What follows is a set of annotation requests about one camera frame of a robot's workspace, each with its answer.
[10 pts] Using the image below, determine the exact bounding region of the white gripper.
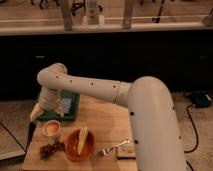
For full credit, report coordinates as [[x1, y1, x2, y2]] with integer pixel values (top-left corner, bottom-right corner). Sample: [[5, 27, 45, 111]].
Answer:
[[30, 87, 64, 122]]

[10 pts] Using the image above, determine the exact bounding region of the black power cable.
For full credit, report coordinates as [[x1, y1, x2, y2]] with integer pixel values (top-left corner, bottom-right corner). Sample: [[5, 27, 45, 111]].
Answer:
[[183, 103, 200, 154]]

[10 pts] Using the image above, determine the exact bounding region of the orange-red apple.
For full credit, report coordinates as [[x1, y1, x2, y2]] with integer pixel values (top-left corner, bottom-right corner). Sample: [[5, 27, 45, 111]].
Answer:
[[45, 124, 59, 136]]

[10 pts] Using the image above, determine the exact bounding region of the brown wooden block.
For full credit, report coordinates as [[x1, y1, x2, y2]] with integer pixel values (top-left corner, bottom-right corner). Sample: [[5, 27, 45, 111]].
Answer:
[[116, 144, 136, 160]]

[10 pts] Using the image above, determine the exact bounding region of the white paper cup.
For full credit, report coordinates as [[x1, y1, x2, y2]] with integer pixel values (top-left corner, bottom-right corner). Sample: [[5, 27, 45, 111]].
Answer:
[[42, 120, 62, 139]]

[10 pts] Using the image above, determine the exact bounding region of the black cable at left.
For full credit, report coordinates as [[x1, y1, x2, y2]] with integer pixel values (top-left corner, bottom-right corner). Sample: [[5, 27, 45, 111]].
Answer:
[[0, 121, 27, 154]]

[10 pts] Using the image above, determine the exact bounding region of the green plastic tray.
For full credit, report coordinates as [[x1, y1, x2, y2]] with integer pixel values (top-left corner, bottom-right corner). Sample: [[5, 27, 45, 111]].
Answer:
[[38, 90, 80, 121]]

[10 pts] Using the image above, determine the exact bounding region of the silver fork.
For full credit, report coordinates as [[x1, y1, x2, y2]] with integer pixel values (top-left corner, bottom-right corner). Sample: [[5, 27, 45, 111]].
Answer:
[[96, 139, 131, 157]]

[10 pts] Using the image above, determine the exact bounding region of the dark grape bunch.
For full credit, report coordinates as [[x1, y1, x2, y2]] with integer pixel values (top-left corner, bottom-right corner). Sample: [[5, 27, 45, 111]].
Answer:
[[39, 141, 65, 160]]

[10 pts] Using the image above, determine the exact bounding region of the wooden shelf frame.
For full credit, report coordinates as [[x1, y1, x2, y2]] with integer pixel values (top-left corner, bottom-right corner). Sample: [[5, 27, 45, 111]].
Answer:
[[0, 0, 213, 35]]

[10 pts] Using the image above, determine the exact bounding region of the white card in tray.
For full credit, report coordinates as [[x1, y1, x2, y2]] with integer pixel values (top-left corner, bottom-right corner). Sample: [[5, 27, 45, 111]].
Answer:
[[61, 98, 72, 113]]

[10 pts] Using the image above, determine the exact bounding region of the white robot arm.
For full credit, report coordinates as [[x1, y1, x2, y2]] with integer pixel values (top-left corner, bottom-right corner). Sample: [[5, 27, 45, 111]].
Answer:
[[30, 63, 186, 171]]

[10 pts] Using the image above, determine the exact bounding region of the dark blue floor device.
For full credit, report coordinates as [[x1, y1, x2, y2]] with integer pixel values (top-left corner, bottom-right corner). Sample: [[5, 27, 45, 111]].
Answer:
[[188, 91, 212, 108]]

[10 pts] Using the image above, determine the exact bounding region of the orange bowl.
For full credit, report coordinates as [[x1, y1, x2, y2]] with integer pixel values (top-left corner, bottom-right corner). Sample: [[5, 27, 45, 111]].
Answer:
[[65, 127, 95, 162]]

